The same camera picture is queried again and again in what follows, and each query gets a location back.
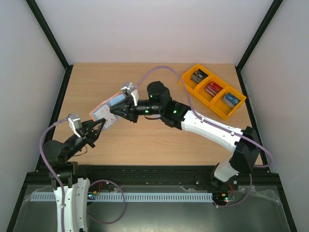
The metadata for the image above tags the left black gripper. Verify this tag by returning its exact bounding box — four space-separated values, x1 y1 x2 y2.
65 117 106 160

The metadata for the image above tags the pink leather card holder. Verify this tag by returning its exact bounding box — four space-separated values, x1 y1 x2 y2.
89 90 125 121

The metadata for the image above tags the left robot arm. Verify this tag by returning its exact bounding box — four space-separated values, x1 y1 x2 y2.
39 115 106 232

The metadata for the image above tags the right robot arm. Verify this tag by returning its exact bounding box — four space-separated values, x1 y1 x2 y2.
110 81 260 189

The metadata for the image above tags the yellow bin with black cards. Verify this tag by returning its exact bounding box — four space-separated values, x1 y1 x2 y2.
182 64 213 94

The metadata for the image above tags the black card stack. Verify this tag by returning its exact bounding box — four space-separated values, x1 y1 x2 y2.
190 69 209 84

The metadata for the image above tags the yellow bin with red cards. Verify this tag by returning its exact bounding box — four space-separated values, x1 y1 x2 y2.
193 75 229 107

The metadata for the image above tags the red card stack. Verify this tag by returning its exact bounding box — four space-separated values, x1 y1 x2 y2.
205 81 223 97

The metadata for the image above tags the blue card stack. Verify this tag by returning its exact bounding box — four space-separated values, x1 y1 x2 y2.
223 92 240 108

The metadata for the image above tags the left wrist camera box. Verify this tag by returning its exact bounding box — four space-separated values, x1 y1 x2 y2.
68 114 82 138

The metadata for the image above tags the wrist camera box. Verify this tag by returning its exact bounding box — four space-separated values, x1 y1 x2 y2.
68 114 82 138
121 81 139 106

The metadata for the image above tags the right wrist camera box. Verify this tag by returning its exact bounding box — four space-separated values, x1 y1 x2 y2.
121 81 139 106

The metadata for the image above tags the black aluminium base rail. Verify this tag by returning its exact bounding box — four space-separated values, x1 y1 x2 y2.
24 165 283 191

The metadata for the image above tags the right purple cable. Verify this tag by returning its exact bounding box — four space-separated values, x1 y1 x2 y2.
132 65 274 209

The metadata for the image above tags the white slotted cable duct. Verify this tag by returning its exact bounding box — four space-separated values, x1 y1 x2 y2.
29 192 213 203

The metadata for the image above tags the left black frame post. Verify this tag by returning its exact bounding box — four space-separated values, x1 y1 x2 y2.
25 0 73 71

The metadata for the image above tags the black frame post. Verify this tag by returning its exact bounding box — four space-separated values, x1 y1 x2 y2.
25 0 73 71
236 0 284 71

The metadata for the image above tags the right black frame post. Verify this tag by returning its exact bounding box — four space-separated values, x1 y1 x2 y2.
236 0 284 71

